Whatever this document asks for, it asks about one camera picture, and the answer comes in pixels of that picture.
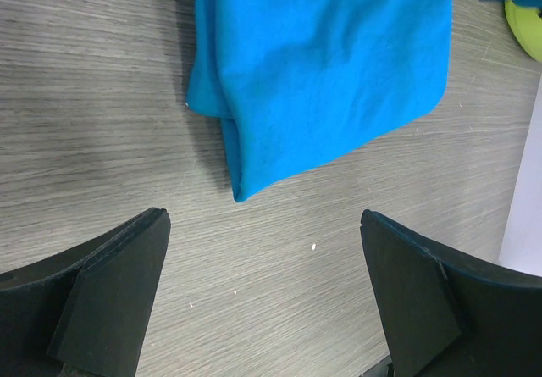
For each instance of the lime green plastic basin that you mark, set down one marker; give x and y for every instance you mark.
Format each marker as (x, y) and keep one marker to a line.
(525, 24)

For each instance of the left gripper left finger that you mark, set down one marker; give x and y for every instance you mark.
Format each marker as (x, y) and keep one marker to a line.
(85, 310)

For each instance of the blue t shirt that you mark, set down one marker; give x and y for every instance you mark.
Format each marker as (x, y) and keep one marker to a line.
(297, 84)

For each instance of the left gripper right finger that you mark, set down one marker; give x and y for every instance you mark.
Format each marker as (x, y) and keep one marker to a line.
(445, 312)

